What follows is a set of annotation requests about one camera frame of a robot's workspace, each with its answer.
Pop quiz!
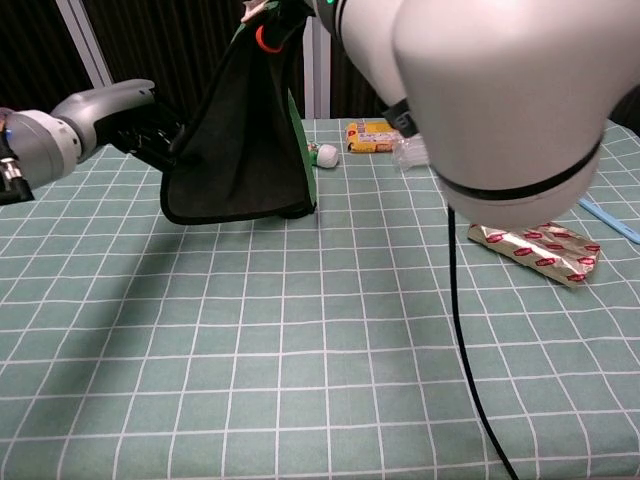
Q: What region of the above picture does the small white green bottle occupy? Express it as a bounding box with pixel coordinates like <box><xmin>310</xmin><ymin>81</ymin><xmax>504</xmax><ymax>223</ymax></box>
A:
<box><xmin>305</xmin><ymin>142</ymin><xmax>340</xmax><ymax>169</ymax></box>

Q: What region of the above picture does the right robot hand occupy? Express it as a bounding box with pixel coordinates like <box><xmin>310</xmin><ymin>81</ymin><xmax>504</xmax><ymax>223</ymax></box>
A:
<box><xmin>252</xmin><ymin>0</ymin><xmax>314</xmax><ymax>55</ymax></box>

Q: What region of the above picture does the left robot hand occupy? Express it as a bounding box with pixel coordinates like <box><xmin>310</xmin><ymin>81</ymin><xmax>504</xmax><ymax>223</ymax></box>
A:
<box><xmin>49</xmin><ymin>78</ymin><xmax>189</xmax><ymax>174</ymax></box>

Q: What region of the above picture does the dark ribbed partition panel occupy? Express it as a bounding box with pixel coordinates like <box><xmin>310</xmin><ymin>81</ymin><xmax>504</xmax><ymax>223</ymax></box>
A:
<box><xmin>84</xmin><ymin>0</ymin><xmax>247</xmax><ymax>132</ymax></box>
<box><xmin>0</xmin><ymin>0</ymin><xmax>95</xmax><ymax>115</ymax></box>
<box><xmin>329</xmin><ymin>27</ymin><xmax>392</xmax><ymax>120</ymax></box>
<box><xmin>606</xmin><ymin>83</ymin><xmax>640</xmax><ymax>134</ymax></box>

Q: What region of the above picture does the clear plastic straw pack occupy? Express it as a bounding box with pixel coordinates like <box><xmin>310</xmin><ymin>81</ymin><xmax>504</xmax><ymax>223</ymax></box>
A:
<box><xmin>391</xmin><ymin>137</ymin><xmax>434</xmax><ymax>171</ymax></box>

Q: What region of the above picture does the yellow snack box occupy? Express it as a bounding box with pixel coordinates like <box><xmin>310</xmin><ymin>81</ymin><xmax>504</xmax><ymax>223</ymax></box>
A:
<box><xmin>345</xmin><ymin>119</ymin><xmax>402</xmax><ymax>155</ymax></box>

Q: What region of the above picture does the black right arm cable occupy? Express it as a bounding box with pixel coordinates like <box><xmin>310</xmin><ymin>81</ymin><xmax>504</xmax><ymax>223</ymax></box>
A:
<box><xmin>446</xmin><ymin>204</ymin><xmax>521</xmax><ymax>480</ymax></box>

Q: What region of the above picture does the gold foil pack red print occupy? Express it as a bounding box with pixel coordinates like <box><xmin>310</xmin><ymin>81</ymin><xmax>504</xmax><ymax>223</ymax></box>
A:
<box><xmin>467</xmin><ymin>221</ymin><xmax>602</xmax><ymax>289</ymax></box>

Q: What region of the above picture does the grey partition frame post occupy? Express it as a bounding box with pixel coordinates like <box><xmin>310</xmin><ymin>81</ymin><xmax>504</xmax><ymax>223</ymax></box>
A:
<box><xmin>302</xmin><ymin>14</ymin><xmax>332</xmax><ymax>120</ymax></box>
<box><xmin>59</xmin><ymin>0</ymin><xmax>114</xmax><ymax>90</ymax></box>

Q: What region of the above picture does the light blue toothbrush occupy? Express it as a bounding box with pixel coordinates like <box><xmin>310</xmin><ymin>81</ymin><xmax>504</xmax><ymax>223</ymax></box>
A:
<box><xmin>578</xmin><ymin>197</ymin><xmax>640</xmax><ymax>245</ymax></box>

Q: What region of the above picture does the green microfiber cloth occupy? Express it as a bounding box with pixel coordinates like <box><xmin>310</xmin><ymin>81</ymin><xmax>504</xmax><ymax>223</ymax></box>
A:
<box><xmin>159</xmin><ymin>0</ymin><xmax>319</xmax><ymax>225</ymax></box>

